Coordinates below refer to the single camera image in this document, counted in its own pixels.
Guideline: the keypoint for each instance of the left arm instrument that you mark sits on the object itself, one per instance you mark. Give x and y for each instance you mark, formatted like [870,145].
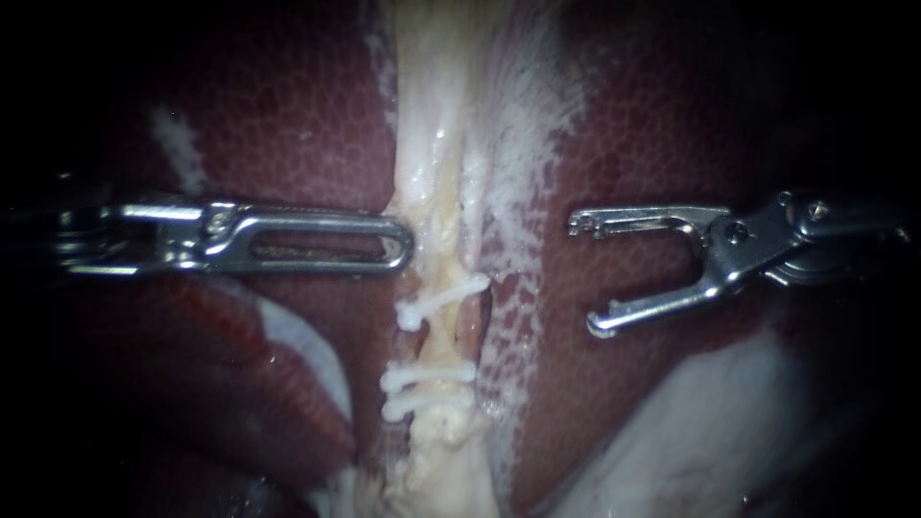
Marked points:
[165,237]

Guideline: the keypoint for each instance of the right arm instrument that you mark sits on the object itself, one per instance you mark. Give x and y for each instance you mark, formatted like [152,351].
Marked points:
[770,234]

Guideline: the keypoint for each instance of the left arm instrument jaw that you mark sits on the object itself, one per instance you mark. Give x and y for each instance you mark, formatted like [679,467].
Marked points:
[324,222]

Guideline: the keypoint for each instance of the right arm instrument jaw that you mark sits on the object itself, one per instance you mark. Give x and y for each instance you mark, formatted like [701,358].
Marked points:
[647,218]
[662,302]

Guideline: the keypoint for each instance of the thin tube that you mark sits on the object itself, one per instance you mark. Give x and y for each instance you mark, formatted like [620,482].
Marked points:
[432,165]

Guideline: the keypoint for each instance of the white clip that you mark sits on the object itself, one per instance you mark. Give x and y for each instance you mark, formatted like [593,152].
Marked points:
[442,300]
[424,403]
[432,375]

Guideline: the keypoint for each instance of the dark red liver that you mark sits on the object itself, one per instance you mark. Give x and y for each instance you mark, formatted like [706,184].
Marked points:
[288,122]

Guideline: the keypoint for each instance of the pale fatty tissue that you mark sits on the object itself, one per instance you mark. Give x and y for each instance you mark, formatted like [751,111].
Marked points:
[525,108]
[309,345]
[705,424]

